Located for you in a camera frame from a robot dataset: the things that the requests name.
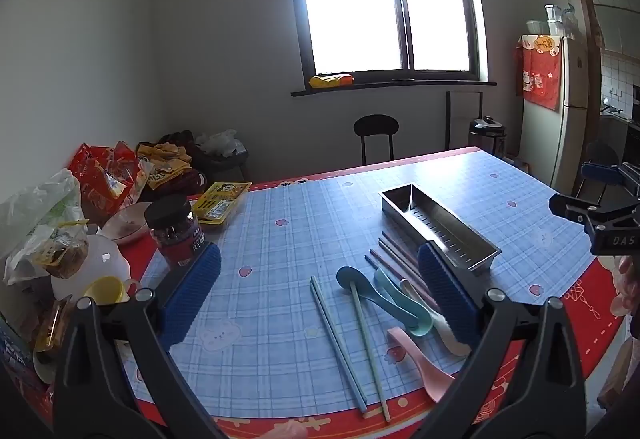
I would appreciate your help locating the black-lidded snack jar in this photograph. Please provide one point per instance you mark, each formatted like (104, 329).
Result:
(175, 234)

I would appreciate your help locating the person's right hand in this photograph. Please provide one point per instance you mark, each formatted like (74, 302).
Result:
(625, 284)

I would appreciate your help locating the red snack bag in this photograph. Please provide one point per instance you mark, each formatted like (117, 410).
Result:
(100, 179)

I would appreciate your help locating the pink spoon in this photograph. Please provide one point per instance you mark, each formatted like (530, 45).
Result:
(415, 354)

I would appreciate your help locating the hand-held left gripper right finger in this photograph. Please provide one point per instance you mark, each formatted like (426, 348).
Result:
(445, 294)

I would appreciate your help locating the black metal frame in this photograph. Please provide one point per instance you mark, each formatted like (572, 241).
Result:
(448, 119)

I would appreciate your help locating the clear snack bag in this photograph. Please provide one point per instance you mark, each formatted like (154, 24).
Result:
(57, 254)

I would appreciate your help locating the light blue chopsticks pair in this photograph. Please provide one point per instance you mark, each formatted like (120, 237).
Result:
(336, 344)

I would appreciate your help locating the pink chopstick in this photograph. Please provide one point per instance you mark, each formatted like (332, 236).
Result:
(387, 265)

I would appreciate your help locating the black round chair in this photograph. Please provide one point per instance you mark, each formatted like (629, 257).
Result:
(376, 125)

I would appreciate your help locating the white bowl with leftovers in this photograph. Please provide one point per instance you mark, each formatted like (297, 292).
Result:
(125, 224)

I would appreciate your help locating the light green chopstick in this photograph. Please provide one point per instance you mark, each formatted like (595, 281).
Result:
(367, 349)

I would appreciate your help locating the green spoon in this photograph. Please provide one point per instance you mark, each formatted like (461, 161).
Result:
(415, 319)

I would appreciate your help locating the clear plastic bag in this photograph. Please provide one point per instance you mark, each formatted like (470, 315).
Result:
(40, 199)

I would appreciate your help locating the yellow cup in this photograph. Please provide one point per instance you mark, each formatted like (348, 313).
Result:
(105, 290)

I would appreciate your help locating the yellow packet on sill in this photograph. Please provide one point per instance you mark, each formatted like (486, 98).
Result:
(330, 81)

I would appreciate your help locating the yellow snack tray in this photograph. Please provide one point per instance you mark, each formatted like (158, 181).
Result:
(220, 201)

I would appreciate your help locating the red hanging cloth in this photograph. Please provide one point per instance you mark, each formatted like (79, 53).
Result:
(542, 74)

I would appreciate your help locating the cream spoon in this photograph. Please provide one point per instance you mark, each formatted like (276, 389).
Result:
(450, 341)

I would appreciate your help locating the yellow snack packets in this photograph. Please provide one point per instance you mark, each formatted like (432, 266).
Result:
(162, 164)

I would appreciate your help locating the metal utensil tray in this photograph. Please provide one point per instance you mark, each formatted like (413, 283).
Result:
(440, 229)

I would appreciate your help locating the orange snack packet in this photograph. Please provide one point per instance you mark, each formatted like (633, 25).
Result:
(52, 329)

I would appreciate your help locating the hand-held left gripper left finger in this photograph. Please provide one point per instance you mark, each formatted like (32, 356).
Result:
(192, 291)

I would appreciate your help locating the blue spoon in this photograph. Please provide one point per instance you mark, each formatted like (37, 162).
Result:
(356, 283)

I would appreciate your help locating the dark bin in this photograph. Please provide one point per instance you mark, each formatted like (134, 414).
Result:
(230, 164)

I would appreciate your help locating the white round lid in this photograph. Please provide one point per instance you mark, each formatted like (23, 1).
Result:
(100, 259)

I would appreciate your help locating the white plastic bag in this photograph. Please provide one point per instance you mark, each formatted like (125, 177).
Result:
(217, 143)

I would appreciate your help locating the black oven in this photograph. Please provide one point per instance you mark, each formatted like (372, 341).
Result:
(634, 114)

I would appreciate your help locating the dark clothes pile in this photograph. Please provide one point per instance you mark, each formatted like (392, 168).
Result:
(177, 141)

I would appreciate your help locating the dark chair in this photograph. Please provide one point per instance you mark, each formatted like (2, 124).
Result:
(600, 154)

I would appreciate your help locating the cardboard box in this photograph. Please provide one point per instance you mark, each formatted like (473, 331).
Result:
(617, 369)

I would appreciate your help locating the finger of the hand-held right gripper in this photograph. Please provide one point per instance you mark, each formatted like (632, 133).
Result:
(607, 229)
(600, 173)

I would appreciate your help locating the white refrigerator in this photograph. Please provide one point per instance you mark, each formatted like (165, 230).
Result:
(570, 119)

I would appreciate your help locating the clear plastic containers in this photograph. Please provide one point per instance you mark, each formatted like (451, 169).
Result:
(552, 21)

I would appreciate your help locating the rice cooker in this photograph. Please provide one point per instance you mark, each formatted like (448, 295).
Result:
(487, 131)

